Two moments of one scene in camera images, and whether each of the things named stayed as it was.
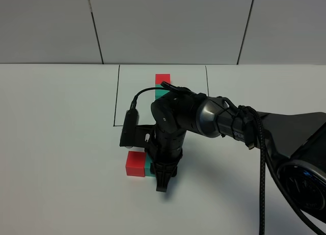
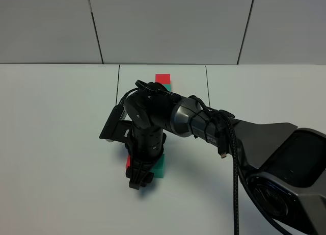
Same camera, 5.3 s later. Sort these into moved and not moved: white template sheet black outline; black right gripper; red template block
Moved: black right gripper
Not moved: white template sheet black outline; red template block
